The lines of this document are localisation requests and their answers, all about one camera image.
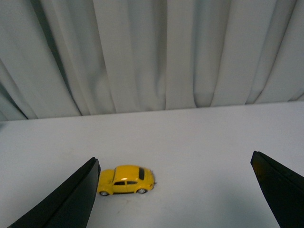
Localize white pleated curtain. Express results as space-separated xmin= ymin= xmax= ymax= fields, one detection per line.
xmin=0 ymin=0 xmax=304 ymax=121

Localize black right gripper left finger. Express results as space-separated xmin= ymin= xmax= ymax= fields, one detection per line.
xmin=10 ymin=157 xmax=100 ymax=228

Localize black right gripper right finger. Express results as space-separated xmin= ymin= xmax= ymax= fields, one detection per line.
xmin=250 ymin=151 xmax=304 ymax=228

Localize yellow beetle toy car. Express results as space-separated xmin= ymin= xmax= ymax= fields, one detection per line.
xmin=97 ymin=165 xmax=156 ymax=196

